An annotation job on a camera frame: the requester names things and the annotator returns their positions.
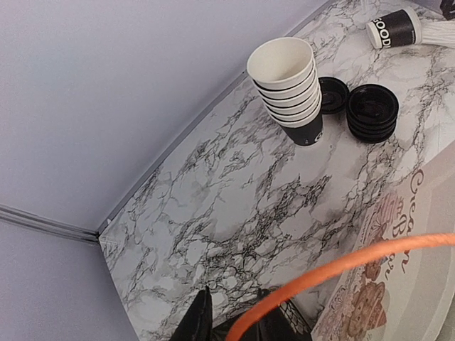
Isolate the left aluminium frame post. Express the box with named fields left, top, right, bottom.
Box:
left=1, top=205, right=99, bottom=244

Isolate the stack of paper cups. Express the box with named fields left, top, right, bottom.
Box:
left=247, top=37, right=323, bottom=146

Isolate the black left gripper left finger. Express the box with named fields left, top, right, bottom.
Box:
left=170, top=287, right=213, bottom=341

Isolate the loose black lid on table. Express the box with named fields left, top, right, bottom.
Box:
left=318, top=77, right=350, bottom=115

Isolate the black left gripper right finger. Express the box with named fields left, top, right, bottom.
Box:
left=257, top=301, right=299, bottom=340

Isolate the stack of black lids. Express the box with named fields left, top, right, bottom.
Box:
left=346, top=84, right=400, bottom=144

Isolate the black floral tray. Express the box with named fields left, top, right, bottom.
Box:
left=213, top=298, right=314, bottom=341

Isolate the black cup holding straws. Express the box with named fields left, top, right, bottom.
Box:
left=365, top=7, right=422, bottom=50

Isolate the white paper takeout bag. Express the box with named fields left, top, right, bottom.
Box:
left=225, top=140, right=455, bottom=341

